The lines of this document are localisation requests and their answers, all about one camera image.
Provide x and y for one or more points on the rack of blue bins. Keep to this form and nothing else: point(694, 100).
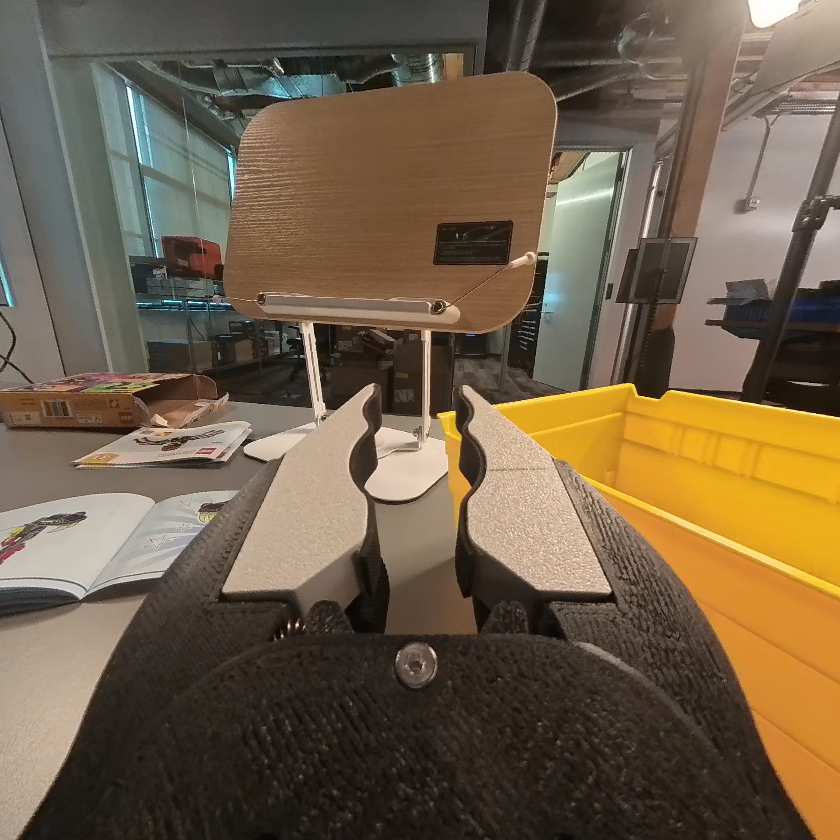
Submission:
point(807, 305)

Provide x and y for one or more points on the black light stand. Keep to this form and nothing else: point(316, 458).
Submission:
point(812, 216)

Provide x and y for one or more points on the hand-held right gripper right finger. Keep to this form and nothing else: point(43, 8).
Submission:
point(538, 525)

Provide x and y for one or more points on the metal storage shelf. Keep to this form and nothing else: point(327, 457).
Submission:
point(177, 289)

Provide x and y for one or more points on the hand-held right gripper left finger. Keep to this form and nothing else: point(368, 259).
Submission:
point(302, 525)

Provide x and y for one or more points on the black wall-mounted screen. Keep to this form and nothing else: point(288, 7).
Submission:
point(663, 269)

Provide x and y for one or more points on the wooden book stand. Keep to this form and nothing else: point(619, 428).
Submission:
point(380, 197)

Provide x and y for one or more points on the open cardboard box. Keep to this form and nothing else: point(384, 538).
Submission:
point(79, 400)

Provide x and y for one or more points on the red tool case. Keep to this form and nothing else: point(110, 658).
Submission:
point(210, 259)
point(178, 257)

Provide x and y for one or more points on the studio light panel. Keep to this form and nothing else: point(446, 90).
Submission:
point(778, 10)

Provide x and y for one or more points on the yellow plastic bin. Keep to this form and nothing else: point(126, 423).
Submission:
point(722, 459)

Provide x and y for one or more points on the closed instruction booklet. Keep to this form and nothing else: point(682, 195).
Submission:
point(164, 449)

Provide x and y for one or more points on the open instruction booklet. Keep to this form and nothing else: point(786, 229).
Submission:
point(98, 544)

